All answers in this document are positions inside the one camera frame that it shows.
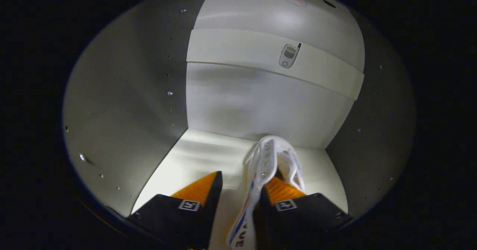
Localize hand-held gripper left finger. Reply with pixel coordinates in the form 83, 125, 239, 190
127, 171, 223, 250

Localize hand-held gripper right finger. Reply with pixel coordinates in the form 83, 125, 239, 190
253, 175, 353, 250

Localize white shoe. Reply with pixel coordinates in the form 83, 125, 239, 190
225, 135, 306, 250

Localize grey shoe cabinet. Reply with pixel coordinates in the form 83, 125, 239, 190
61, 0, 416, 250

